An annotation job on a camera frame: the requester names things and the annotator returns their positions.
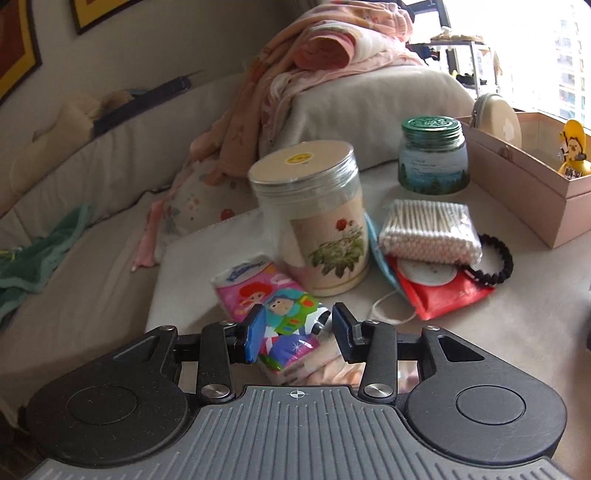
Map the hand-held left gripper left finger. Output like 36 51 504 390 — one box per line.
111 304 267 401

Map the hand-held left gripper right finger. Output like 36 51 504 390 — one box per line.
331 302 485 401

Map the cartoon print tissue pack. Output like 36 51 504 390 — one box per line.
211 258 361 386

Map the blue face mask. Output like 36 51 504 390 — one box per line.
365 213 419 324

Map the cotton swab pack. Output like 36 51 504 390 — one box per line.
378 199 483 265

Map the pink cardboard box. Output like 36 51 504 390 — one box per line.
462 111 591 250

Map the red wet wipe packet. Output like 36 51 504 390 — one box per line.
385 256 497 321

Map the floral jar with clear lid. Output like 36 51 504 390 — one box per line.
248 141 370 296

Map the floral pillow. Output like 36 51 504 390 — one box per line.
131 156 260 274

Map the beige sofa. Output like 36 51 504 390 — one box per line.
0 69 591 416

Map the glass jar with green lid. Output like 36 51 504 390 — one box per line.
398 115 470 195

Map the green cloth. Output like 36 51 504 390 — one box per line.
0 203 94 325

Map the dark blue cloth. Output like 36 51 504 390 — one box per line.
92 76 192 136

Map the beige round zip pouch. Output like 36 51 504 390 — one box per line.
471 92 523 149

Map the beige plush toy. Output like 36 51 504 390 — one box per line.
9 90 134 195

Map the pink printed blanket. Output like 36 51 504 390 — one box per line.
191 0 428 179

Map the yellow toy figurine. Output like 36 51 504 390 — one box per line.
557 119 591 179

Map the metal rack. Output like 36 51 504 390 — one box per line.
406 27 505 93

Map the small framed picture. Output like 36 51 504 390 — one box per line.
69 0 136 36

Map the large framed picture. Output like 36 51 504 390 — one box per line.
0 0 42 100

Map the black bead bracelet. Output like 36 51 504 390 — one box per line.
462 234 514 288

